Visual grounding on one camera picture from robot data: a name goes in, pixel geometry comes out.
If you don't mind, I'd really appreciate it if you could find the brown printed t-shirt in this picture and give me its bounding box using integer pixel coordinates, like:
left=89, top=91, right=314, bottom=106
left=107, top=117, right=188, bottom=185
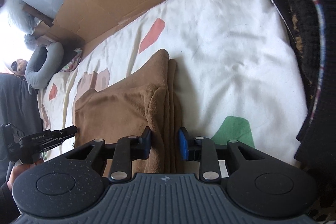
left=75, top=49, right=183, bottom=173

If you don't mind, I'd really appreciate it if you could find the person's left hand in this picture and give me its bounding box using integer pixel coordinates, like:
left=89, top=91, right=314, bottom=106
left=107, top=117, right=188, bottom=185
left=7, top=159, right=44, bottom=191

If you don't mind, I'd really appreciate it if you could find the dark grey pillow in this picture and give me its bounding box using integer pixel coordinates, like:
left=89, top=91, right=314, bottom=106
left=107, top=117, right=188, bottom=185
left=0, top=73, right=44, bottom=185

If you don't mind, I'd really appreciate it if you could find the cream bear print bedsheet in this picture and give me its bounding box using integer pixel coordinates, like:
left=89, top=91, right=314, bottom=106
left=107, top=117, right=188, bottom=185
left=38, top=0, right=307, bottom=166

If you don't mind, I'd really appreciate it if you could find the small teddy bear toy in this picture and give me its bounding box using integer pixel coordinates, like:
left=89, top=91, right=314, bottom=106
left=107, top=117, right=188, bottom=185
left=11, top=59, right=28, bottom=76

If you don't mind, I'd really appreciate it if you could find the floral patterned folded cloth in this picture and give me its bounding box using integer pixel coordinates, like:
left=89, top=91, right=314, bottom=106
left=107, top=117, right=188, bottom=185
left=60, top=48, right=83, bottom=73

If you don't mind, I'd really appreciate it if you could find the grey u-shaped neck pillow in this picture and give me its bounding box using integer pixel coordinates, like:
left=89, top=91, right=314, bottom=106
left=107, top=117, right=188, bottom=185
left=25, top=43, right=64, bottom=89

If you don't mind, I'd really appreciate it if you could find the white pillow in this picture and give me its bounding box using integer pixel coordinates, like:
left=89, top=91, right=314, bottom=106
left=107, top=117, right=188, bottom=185
left=1, top=0, right=42, bottom=35

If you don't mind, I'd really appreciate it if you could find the black folded garment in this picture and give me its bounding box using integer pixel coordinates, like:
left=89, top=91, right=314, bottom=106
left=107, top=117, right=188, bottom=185
left=271, top=0, right=335, bottom=223

